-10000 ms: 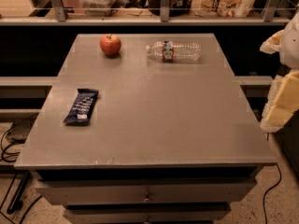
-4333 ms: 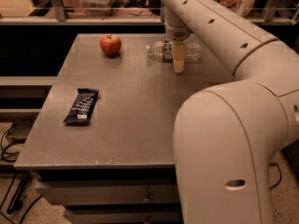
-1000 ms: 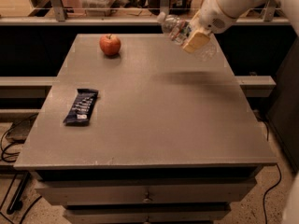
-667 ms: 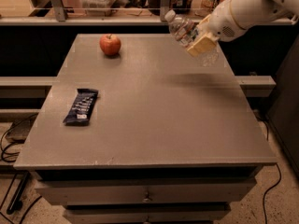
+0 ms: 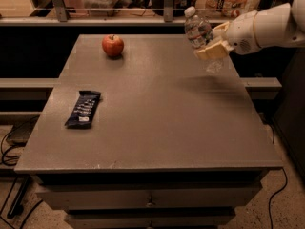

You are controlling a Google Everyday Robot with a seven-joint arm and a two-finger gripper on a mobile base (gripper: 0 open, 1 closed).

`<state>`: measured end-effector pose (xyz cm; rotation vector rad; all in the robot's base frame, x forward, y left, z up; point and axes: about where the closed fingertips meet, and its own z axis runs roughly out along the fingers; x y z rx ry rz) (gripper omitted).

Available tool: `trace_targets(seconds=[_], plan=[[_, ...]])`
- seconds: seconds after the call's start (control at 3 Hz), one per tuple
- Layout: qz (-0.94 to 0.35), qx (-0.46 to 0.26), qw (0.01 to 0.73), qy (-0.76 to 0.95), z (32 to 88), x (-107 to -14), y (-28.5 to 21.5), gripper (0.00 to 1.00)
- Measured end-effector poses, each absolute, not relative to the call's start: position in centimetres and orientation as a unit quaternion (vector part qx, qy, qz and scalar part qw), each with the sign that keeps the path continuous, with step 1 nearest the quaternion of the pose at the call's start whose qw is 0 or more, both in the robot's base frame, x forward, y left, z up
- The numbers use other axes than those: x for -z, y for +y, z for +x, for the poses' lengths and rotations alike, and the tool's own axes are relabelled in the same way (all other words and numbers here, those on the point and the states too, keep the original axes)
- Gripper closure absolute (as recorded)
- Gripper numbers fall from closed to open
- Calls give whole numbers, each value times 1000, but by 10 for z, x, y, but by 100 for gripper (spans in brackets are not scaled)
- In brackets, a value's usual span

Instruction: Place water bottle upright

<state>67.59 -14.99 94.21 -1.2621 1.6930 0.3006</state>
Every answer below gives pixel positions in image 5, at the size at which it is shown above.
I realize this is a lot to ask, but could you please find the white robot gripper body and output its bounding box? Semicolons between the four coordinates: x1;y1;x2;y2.
226;10;260;55

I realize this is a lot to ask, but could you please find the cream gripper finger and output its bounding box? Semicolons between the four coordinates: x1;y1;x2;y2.
213;21;230;38
194;40;234;60

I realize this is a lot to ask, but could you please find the clear plastic water bottle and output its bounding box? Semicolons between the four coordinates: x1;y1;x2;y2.
184;6;223;73

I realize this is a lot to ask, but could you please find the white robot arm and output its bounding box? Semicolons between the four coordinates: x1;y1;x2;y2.
194;0;305;60

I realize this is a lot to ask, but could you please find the red apple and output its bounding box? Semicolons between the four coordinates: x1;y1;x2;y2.
102;34;124;57

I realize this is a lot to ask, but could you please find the grey drawer cabinet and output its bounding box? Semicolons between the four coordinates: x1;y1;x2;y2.
16;34;282;229

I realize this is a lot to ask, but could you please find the dark blue snack bar wrapper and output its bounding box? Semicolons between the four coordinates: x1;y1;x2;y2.
65;91;101;129

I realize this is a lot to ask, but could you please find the grey metal railing shelf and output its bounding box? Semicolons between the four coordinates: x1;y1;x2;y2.
0;0;305;28

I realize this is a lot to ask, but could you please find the black cable right floor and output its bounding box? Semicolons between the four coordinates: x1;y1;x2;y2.
267;167;289;229

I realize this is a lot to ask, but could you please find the black cables left floor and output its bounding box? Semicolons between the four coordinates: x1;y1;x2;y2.
0;116;44;229

